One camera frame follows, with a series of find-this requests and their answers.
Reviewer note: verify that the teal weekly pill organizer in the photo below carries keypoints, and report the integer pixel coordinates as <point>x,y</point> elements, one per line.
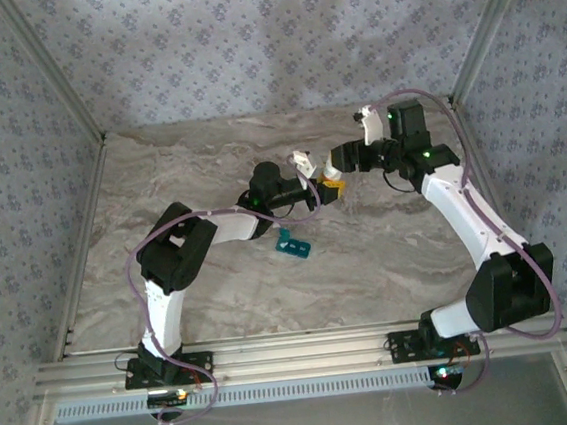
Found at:
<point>294,245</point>

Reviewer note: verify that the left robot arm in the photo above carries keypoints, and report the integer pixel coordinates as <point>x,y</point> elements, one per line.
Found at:
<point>165,314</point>

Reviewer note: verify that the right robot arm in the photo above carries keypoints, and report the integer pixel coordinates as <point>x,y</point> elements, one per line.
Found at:
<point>464,215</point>

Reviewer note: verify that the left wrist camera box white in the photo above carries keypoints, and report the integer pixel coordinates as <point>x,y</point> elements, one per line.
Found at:
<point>303,160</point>

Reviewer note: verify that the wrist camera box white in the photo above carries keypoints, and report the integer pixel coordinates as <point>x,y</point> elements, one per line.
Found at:
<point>371,123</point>
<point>303,160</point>

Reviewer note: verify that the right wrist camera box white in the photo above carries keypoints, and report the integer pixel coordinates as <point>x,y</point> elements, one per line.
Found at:
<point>371,123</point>

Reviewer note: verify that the aluminium table side rail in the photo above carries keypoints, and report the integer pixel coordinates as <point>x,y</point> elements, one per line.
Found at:
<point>474,154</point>
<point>89,206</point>

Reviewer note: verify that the aluminium frame post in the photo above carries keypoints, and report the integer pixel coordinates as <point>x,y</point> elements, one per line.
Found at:
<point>49,69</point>
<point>491,26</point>

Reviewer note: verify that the aluminium mounting rail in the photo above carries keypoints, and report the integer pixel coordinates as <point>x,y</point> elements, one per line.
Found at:
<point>297,354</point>

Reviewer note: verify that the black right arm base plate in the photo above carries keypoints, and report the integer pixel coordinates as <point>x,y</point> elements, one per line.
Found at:
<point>402,347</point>

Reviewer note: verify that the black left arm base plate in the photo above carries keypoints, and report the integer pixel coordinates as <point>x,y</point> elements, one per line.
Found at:
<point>198,369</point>

